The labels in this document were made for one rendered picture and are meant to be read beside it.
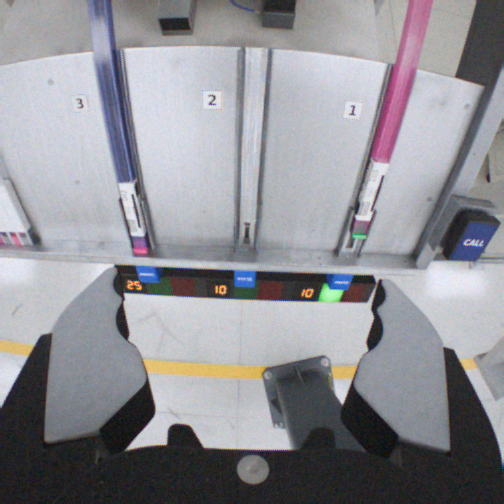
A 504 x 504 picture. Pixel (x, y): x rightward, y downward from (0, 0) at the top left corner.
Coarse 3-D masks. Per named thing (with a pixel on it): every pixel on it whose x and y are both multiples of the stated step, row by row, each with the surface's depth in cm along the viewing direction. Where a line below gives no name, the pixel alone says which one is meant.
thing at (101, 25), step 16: (96, 0) 16; (96, 16) 16; (112, 16) 17; (96, 32) 17; (112, 32) 18; (96, 48) 18; (112, 48) 18; (96, 64) 18; (112, 64) 19; (112, 80) 19; (112, 96) 20; (112, 112) 21; (112, 128) 22; (112, 144) 23; (128, 144) 24; (128, 160) 24; (128, 176) 25; (144, 240) 30
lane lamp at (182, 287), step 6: (174, 282) 37; (180, 282) 37; (186, 282) 37; (192, 282) 37; (174, 288) 38; (180, 288) 38; (186, 288) 38; (192, 288) 38; (174, 294) 39; (180, 294) 38; (186, 294) 38; (192, 294) 38
